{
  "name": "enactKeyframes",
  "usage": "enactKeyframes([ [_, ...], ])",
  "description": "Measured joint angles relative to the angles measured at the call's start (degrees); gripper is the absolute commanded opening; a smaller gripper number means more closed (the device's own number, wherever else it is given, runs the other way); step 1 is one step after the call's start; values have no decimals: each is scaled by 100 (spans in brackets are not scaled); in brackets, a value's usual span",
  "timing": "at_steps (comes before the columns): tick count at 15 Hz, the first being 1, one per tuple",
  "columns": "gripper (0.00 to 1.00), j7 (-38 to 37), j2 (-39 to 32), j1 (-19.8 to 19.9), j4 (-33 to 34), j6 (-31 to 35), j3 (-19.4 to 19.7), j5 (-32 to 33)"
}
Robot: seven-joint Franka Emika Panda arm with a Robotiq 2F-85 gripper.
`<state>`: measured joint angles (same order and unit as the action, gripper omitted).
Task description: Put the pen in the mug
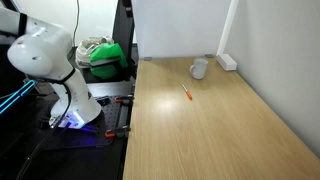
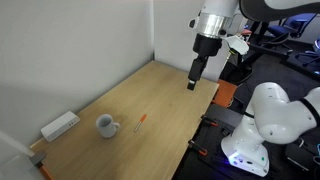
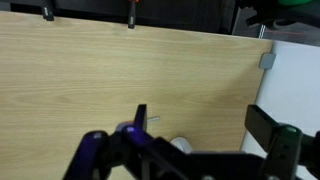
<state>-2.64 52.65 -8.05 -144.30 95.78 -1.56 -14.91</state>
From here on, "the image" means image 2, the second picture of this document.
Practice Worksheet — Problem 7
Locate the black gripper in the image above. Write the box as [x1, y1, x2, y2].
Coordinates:
[187, 34, 222, 91]

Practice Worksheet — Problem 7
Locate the orange capped pen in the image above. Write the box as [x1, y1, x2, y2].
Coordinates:
[134, 114, 147, 132]

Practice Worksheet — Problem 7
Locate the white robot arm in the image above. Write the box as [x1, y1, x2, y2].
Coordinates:
[188, 0, 320, 177]

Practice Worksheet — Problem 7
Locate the white ceramic mug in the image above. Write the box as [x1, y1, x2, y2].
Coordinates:
[96, 114, 120, 138]

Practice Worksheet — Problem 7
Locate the orange chair seat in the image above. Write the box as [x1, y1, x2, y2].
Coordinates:
[212, 79, 237, 108]

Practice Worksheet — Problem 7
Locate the blue office chair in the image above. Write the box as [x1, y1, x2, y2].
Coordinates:
[268, 13, 316, 38]

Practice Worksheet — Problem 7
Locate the white power strip box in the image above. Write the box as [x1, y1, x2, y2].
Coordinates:
[41, 111, 80, 142]

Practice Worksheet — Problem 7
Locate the orange handled clamp far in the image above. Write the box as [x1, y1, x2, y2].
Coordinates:
[201, 115, 218, 126]

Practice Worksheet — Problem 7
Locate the orange handled clamp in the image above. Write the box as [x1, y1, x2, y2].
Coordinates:
[188, 140, 208, 156]
[201, 115, 218, 126]

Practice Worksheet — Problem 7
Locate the orange handled clamp near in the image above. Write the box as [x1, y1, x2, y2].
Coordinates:
[188, 140, 208, 156]

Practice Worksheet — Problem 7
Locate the grey clamp with orange handle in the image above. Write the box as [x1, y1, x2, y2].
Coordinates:
[30, 151, 53, 180]

